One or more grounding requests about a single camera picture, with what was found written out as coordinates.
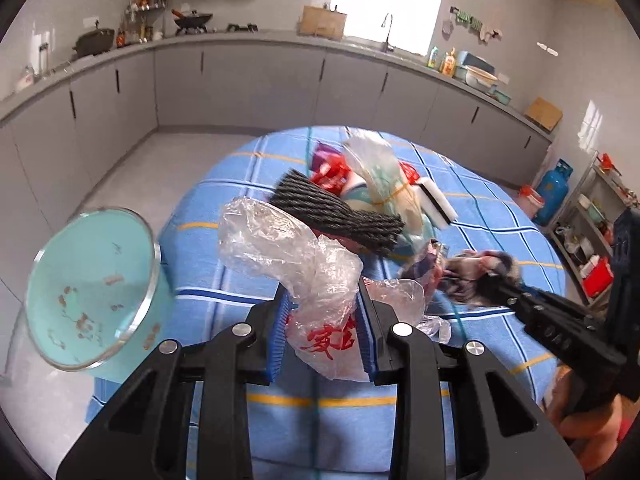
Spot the teal bin with metal rim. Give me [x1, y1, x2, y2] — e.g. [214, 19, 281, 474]
[25, 206, 173, 381]

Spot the wall hook rack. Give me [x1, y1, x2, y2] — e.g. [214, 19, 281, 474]
[442, 6, 503, 42]

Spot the white sponge block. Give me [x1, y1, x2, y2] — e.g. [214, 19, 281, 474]
[416, 177, 460, 227]

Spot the metal shelf rack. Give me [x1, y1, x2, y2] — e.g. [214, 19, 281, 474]
[545, 151, 640, 307]

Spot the blue plaid tablecloth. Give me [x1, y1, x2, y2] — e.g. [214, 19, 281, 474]
[85, 125, 568, 480]

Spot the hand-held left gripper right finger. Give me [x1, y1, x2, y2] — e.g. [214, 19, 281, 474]
[356, 284, 586, 480]

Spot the grey kitchen cabinet counter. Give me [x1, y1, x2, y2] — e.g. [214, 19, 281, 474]
[0, 30, 556, 376]

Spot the dark patterned wrapper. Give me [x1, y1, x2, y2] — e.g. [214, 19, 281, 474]
[399, 242, 522, 307]

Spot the clear bag with rubber band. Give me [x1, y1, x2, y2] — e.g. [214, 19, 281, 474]
[342, 134, 426, 243]

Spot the black foam net sleeve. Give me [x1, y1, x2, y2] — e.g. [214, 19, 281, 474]
[269, 169, 407, 257]

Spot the red lidded bucket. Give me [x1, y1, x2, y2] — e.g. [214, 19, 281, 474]
[517, 185, 544, 212]

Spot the clear plastic bag red print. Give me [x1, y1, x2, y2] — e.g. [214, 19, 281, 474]
[218, 197, 451, 383]

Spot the metal faucet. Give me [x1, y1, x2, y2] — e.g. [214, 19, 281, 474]
[381, 13, 397, 54]

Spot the black wok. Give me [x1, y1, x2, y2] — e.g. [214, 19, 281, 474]
[171, 8, 214, 36]

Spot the blue gas cylinder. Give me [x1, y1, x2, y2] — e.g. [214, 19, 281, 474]
[532, 159, 571, 227]

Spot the red canister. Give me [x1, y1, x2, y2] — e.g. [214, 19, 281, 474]
[581, 257, 614, 297]

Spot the black cooking pot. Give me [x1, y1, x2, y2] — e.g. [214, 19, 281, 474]
[72, 20, 117, 59]

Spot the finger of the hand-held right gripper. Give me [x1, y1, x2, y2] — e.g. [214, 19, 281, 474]
[492, 280, 607, 323]
[515, 305, 628, 391]

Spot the cardboard box on counter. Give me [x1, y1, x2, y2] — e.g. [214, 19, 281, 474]
[299, 5, 348, 39]

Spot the purple foil wrapper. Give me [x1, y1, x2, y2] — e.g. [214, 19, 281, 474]
[312, 142, 335, 171]

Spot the window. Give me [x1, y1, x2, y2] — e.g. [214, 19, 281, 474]
[330, 0, 448, 53]

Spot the spice rack with bottles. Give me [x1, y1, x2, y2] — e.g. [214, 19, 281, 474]
[122, 0, 168, 44]

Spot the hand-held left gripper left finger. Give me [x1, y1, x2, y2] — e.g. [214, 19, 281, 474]
[57, 292, 292, 480]

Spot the white paper cup blue band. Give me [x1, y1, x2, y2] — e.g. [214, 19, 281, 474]
[344, 177, 385, 209]

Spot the stack of blue basins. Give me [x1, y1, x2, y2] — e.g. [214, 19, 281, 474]
[456, 51, 501, 94]

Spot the person's right forearm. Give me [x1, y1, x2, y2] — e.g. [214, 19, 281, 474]
[545, 365, 636, 477]

